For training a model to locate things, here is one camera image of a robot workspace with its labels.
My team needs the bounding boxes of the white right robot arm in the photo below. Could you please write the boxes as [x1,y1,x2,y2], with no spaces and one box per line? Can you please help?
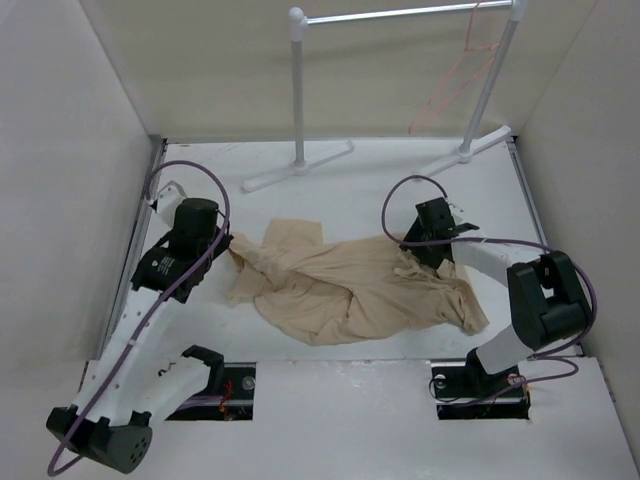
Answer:
[401,197,594,396]

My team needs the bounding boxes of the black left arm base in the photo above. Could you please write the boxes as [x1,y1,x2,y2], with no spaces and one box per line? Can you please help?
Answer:
[167,346,257,421]

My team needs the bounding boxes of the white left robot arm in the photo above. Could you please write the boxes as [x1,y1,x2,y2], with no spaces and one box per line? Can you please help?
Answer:
[46,198,232,474]

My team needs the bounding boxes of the white clothes rack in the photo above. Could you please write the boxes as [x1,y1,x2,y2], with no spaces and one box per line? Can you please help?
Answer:
[241,0,529,194]

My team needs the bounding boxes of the pink wire hanger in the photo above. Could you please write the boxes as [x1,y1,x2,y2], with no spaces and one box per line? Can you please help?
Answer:
[408,1,501,136]

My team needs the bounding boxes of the beige drawstring trousers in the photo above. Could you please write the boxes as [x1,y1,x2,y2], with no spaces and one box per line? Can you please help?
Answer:
[228,219,489,346]

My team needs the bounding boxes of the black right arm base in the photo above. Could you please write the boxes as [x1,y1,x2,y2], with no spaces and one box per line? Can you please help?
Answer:
[428,351,531,421]

